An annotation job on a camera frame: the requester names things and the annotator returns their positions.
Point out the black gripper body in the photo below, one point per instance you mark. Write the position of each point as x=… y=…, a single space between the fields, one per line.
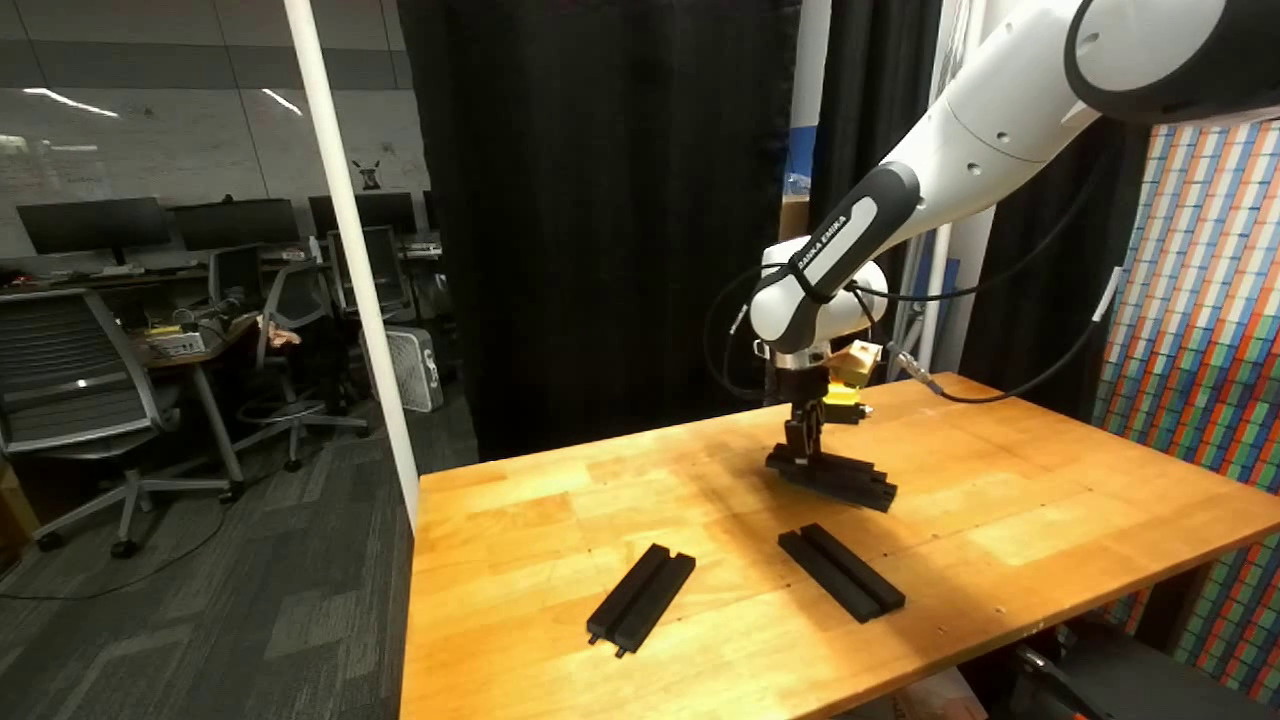
x=806 y=384

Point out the black grooved pad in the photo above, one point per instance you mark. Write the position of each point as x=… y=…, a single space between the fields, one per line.
x=841 y=569
x=833 y=470
x=884 y=504
x=880 y=489
x=643 y=597

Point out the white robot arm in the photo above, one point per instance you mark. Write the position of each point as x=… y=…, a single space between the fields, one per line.
x=985 y=121

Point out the yellow emergency stop button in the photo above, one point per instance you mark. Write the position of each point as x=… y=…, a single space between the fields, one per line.
x=844 y=401

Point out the white board panel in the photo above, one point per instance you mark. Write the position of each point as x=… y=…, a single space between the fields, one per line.
x=963 y=295

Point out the blue poster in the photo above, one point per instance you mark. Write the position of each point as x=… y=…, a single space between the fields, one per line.
x=799 y=162

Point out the wide black curtain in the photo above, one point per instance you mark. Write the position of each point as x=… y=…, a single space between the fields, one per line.
x=602 y=202

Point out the narrow black curtain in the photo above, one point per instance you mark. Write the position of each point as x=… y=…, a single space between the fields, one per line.
x=863 y=106

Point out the white bin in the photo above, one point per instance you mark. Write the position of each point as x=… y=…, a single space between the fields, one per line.
x=417 y=374

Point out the multicolour patterned panel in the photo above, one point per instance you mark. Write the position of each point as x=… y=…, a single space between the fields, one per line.
x=1205 y=464

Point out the black chair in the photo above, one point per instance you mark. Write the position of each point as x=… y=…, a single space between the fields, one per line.
x=1134 y=687

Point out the black computer monitor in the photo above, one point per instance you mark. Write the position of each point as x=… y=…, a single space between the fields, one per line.
x=92 y=225
x=386 y=213
x=242 y=220

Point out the white vertical pole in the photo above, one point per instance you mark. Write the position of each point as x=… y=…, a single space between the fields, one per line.
x=344 y=243

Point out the dark office chair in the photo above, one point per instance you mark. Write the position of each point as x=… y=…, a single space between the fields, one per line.
x=285 y=305

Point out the office desk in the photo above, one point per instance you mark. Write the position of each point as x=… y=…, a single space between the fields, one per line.
x=174 y=351

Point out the grey mesh office chair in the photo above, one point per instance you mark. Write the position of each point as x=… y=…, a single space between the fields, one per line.
x=64 y=374

